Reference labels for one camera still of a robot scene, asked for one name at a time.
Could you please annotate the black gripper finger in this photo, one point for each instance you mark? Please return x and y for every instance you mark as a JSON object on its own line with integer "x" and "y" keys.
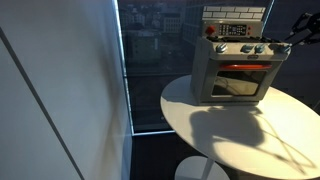
{"x": 307, "y": 40}
{"x": 301, "y": 24}

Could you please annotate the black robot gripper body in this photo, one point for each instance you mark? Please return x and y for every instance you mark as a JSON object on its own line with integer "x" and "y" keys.
{"x": 313, "y": 24}

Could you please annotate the blue knob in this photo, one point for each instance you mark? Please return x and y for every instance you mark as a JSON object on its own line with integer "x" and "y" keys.
{"x": 221, "y": 48}
{"x": 259, "y": 48}
{"x": 285, "y": 48}
{"x": 247, "y": 48}

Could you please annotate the red round timer knob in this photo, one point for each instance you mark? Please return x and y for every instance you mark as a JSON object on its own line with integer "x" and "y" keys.
{"x": 210, "y": 30}

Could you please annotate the grey toy oven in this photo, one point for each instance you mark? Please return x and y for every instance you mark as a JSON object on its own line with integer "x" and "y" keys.
{"x": 235, "y": 26}

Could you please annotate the round white table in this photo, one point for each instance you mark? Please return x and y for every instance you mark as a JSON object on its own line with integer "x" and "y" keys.
{"x": 278, "y": 138}

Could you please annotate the white round table base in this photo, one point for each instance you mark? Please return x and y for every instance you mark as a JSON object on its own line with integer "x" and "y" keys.
{"x": 199, "y": 168}

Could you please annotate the red oven door handle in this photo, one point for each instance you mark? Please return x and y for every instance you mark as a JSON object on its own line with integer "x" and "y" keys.
{"x": 245, "y": 67}

